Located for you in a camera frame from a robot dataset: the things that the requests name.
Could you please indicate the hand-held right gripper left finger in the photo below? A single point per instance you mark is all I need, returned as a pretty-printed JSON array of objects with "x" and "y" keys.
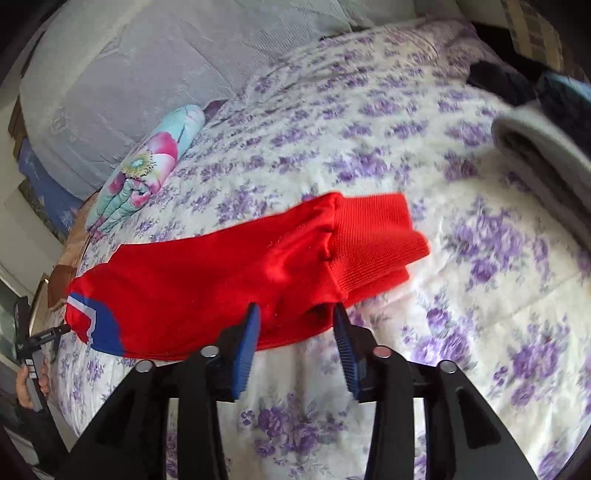
[{"x": 244, "y": 355}]

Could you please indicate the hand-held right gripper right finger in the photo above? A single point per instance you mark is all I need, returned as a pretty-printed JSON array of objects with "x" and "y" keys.
[{"x": 347, "y": 355}]

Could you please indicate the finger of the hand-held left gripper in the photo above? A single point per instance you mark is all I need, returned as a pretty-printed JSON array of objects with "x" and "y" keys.
[{"x": 53, "y": 334}]

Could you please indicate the red pants with blue stripe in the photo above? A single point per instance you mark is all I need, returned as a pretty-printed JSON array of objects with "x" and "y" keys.
[{"x": 207, "y": 286}]

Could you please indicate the person's left forearm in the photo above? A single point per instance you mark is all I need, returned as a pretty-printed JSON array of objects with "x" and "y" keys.
[{"x": 39, "y": 434}]

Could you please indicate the person's left hand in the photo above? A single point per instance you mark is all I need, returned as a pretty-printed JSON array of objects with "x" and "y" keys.
[{"x": 41, "y": 381}]

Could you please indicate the blue printed cloth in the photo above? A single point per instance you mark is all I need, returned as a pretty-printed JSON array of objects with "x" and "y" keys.
[{"x": 44, "y": 184}]

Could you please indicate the folded floral quilt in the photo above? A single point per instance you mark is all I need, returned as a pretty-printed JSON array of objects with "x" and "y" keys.
[{"x": 143, "y": 170}]

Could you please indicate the folded grey garment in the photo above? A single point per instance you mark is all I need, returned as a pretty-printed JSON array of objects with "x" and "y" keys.
[{"x": 540, "y": 152}]

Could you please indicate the dark garment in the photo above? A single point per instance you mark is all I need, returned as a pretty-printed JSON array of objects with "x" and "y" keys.
[{"x": 501, "y": 81}]

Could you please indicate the teal garment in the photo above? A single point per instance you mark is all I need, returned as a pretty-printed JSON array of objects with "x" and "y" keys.
[{"x": 563, "y": 97}]

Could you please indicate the brick pattern curtain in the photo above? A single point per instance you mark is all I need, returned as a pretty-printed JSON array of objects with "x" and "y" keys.
[{"x": 531, "y": 27}]

